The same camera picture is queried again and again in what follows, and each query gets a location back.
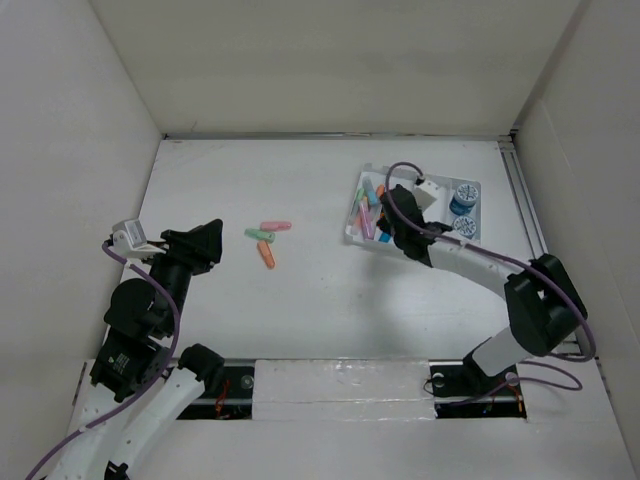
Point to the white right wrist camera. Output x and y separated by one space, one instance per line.
426 194

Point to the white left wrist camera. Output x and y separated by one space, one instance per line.
129 240

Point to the aluminium rail right side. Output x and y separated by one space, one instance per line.
522 196

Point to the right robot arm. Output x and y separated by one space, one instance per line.
543 306

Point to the pastel yellow clear highlighter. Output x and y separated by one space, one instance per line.
364 205

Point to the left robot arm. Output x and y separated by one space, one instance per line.
135 391

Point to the pastel green short highlighter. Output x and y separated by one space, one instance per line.
260 235

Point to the pastel blue clear highlighter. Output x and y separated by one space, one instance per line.
369 191

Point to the aluminium rail back edge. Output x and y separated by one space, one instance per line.
187 136

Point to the pastel purple highlighter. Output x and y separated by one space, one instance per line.
366 222

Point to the white divided organizer tray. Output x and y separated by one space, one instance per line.
407 178

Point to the pastel pink highlighter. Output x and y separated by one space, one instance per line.
275 226

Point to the pastel orange short highlighter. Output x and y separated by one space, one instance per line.
266 254

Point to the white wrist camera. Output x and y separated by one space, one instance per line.
129 240
426 194

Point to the blue tape roll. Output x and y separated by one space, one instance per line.
464 199
466 227

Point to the pastel green clear highlighter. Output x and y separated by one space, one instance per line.
354 215

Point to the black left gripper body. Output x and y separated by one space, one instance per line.
179 264

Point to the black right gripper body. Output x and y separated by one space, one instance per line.
383 223

